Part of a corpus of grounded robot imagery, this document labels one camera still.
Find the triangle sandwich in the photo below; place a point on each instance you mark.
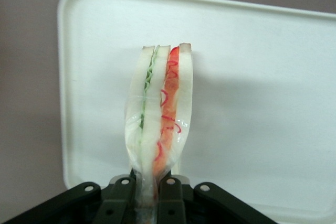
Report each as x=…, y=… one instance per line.
x=160, y=108

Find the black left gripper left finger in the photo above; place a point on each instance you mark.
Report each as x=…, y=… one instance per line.
x=78, y=203

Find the beige plastic tray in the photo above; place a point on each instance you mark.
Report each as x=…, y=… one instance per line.
x=249, y=77

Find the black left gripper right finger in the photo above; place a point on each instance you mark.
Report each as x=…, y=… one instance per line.
x=210, y=203

